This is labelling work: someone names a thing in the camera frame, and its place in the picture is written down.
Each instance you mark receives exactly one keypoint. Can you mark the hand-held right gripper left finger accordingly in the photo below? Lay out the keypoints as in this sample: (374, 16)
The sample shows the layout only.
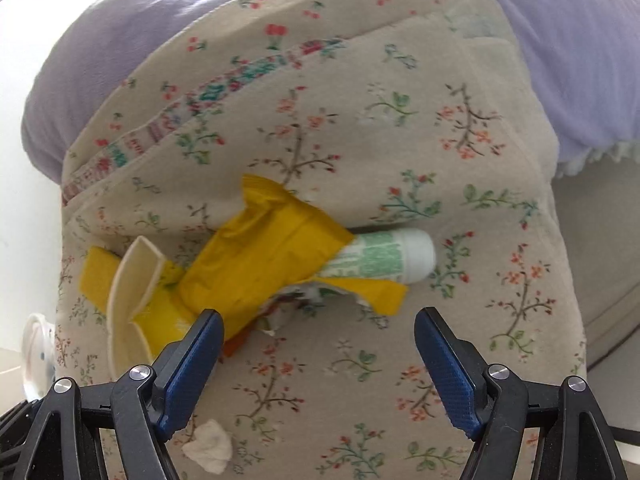
(190, 360)

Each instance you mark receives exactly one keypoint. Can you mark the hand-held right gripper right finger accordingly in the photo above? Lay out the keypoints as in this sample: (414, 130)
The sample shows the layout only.
(450, 380)

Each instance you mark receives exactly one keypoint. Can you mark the small orange scrap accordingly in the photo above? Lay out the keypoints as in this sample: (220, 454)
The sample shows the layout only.
(234, 347)

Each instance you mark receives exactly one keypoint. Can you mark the yellow wrapper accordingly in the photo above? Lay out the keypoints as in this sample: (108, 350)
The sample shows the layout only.
(165, 315)
(280, 250)

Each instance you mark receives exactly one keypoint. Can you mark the white tissue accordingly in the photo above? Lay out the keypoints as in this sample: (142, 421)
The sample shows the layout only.
(207, 445)

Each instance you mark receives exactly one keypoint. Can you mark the torn printed paper scrap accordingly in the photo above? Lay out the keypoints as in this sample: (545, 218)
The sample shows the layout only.
(285, 310)

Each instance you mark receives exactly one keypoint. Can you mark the white tube with green label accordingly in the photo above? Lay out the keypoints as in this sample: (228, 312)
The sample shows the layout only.
(415, 255)

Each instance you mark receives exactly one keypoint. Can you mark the translucent white plastic bin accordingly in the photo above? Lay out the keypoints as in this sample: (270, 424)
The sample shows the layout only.
(37, 355)

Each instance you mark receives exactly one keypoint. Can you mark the floral beige cloth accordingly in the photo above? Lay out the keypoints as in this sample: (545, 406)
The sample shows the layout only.
(350, 135)

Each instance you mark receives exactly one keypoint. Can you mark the purple blanket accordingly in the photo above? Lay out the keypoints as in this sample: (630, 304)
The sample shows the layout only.
(125, 10)

